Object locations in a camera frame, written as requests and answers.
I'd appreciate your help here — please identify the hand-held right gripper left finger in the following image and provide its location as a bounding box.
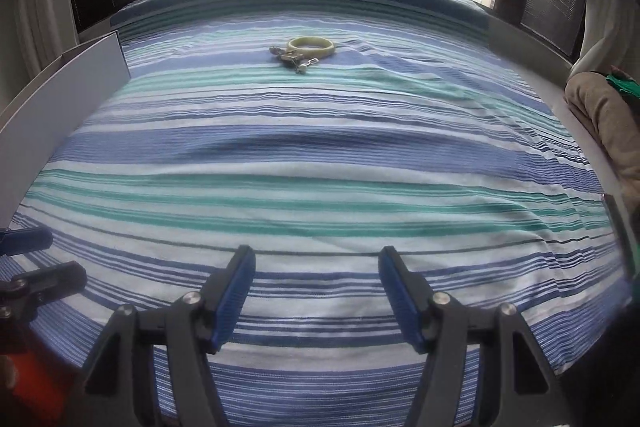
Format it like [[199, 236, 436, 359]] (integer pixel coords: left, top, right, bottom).
[[70, 245, 257, 427]]

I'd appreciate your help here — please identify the white curtain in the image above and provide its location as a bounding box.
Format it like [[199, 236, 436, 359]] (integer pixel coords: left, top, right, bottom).
[[0, 0, 78, 75], [570, 0, 640, 78]]

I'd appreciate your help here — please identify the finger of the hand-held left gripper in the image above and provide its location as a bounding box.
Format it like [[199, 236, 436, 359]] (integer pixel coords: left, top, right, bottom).
[[0, 227, 54, 259], [0, 260, 89, 324]]

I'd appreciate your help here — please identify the beige folded cloth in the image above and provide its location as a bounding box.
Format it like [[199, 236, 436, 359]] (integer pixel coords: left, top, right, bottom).
[[564, 69, 640, 208]]

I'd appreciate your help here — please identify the green cloth piece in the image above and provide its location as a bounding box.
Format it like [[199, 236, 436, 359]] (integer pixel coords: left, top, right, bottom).
[[604, 73, 640, 98]]

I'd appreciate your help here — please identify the silver chain with charms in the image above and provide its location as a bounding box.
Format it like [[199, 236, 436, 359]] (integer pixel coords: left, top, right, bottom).
[[268, 45, 322, 76]]

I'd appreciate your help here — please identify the blue green striped cloth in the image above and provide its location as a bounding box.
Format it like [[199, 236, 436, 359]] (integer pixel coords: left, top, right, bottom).
[[0, 0, 632, 427]]

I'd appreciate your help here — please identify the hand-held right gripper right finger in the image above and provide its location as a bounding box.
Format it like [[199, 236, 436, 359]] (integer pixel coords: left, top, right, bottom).
[[378, 245, 563, 427]]

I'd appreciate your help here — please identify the white cardboard box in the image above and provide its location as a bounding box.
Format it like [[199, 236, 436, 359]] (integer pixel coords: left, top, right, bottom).
[[0, 31, 133, 229]]

